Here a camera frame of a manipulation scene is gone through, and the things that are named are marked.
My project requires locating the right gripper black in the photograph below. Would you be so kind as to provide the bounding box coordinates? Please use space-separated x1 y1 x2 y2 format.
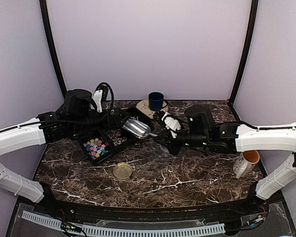
153 126 210 156

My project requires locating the clear plastic jar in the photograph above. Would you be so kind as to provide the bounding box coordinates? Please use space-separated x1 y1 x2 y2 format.
159 145 169 153

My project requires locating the metal scoop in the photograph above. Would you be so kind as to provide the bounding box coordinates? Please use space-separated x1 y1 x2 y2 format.
122 118 157 140

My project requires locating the black three-compartment candy tray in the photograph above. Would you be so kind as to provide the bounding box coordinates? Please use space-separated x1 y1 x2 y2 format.
78 107 154 166

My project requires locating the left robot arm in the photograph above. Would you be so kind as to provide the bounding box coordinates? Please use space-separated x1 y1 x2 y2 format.
0 89 129 215

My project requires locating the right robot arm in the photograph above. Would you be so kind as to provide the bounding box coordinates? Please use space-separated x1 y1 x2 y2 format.
153 106 296 214

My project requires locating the beige ceramic plate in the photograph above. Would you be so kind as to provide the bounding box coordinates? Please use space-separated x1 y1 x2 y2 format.
136 99 169 119

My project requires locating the dark blue mug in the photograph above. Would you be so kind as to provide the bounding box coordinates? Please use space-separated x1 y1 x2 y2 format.
148 92 168 111

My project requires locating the gold jar lid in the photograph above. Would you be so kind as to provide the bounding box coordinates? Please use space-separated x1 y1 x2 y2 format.
113 162 133 179

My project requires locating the white mug yellow inside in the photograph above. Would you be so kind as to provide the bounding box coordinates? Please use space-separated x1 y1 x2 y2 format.
233 151 260 179

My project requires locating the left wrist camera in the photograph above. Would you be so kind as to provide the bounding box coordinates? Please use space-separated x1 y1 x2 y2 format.
90 84 109 113

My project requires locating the white slotted cable duct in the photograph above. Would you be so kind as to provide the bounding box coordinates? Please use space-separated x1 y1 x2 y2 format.
21 211 225 237

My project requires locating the left black frame post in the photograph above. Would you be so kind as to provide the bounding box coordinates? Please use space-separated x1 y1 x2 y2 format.
39 0 67 98

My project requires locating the black frame post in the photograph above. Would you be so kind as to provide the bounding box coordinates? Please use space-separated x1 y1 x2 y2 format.
39 0 67 98
228 0 259 105

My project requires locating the right black frame post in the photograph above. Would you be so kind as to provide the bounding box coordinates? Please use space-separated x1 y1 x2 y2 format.
228 0 259 105

